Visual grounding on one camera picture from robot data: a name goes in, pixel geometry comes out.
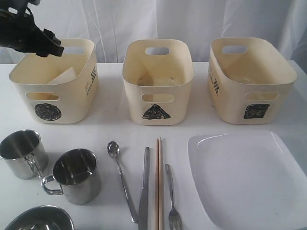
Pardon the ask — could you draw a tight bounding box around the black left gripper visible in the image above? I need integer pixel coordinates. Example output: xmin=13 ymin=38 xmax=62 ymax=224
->
xmin=0 ymin=7 xmax=64 ymax=58

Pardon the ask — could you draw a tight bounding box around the white ceramic bowl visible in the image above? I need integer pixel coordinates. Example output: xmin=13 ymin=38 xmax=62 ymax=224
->
xmin=47 ymin=67 xmax=76 ymax=85

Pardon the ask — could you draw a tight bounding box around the long steel spoon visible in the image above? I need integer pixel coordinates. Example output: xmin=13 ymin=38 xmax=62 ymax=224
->
xmin=107 ymin=141 xmax=138 ymax=224

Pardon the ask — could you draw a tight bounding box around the steel mug with handle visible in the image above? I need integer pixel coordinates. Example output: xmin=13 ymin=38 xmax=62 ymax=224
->
xmin=41 ymin=148 xmax=101 ymax=205

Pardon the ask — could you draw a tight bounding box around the stainless steel bowl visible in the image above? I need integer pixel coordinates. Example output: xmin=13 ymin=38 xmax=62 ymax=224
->
xmin=5 ymin=205 xmax=75 ymax=230

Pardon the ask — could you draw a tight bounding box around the steel table knife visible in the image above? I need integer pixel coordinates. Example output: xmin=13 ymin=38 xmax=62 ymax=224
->
xmin=138 ymin=147 xmax=150 ymax=230

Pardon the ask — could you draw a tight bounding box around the cream bin with circle mark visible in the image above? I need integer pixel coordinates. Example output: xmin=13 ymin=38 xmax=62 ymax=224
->
xmin=9 ymin=39 xmax=99 ymax=124

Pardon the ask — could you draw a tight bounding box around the white backdrop curtain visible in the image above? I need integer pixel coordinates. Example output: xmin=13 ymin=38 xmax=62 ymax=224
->
xmin=0 ymin=0 xmax=307 ymax=65

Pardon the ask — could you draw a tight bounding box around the cream bin with triangle mark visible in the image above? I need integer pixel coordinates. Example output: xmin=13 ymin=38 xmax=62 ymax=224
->
xmin=122 ymin=39 xmax=194 ymax=126

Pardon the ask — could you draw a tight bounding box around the cream bin with square mark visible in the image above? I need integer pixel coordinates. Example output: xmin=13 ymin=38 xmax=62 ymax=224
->
xmin=208 ymin=37 xmax=297 ymax=125

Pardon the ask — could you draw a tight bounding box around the steel fork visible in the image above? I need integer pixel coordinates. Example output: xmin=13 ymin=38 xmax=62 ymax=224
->
xmin=165 ymin=164 xmax=183 ymax=230

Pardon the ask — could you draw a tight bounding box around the white square plate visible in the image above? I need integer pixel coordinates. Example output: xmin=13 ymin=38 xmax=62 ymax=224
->
xmin=187 ymin=130 xmax=307 ymax=230

